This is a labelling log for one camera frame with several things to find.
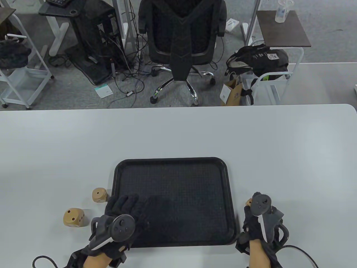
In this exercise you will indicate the black bag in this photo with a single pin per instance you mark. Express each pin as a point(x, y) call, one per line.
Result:
point(14, 55)

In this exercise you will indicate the white booklet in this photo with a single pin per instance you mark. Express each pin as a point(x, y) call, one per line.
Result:
point(103, 91)

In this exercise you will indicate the black computer tower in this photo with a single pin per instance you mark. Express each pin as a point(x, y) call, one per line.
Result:
point(89, 28)

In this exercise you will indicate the small wooden dice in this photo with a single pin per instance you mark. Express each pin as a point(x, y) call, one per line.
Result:
point(248, 202)

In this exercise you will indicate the clear plastic bottle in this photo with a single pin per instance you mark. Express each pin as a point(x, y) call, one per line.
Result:
point(282, 12)

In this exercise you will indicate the black office chair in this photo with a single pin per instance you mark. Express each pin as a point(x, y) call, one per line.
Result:
point(181, 42)

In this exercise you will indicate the white metal cart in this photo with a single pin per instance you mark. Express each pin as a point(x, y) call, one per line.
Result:
point(25, 83)

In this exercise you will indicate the black keyboard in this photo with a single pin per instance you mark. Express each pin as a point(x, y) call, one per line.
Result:
point(57, 2)

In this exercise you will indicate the large wooden dice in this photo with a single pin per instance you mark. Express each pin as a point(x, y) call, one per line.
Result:
point(73, 217)

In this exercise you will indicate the dark brown tabletop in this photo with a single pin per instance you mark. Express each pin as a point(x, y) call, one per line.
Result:
point(5, 15)

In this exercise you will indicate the person's right forearm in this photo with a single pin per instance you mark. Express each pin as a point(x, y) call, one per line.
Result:
point(258, 255)

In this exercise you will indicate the medium wooden dice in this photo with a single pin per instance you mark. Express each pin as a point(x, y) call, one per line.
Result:
point(99, 195)

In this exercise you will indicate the silver metal pole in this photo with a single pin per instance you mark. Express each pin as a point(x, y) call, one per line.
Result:
point(252, 22)

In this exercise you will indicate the brown paper bag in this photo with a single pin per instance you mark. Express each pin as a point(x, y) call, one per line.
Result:
point(234, 93)

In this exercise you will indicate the black backpack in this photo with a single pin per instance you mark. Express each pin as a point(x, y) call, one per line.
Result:
point(259, 58)

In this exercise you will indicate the person's left forearm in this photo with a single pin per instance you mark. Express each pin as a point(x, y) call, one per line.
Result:
point(96, 262)

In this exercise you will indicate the person's right hand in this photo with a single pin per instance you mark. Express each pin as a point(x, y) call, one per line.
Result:
point(252, 229)

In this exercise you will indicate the black tower floor stand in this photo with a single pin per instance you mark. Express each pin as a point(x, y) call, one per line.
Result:
point(92, 74)

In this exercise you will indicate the person's left hand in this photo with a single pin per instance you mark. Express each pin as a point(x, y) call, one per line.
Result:
point(122, 205)

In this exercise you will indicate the white flat box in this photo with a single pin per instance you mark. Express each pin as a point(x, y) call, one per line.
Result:
point(232, 25)

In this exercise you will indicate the grey handheld controller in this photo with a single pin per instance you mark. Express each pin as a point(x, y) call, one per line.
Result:
point(260, 205)
point(120, 226)

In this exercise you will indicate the brown side table white frame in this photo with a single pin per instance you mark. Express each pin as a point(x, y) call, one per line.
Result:
point(281, 30)

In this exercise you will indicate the black desk with white legs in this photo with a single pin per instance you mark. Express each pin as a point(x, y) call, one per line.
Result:
point(55, 11)

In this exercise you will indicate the black plastic tray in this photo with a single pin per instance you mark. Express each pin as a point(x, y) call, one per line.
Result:
point(178, 181)

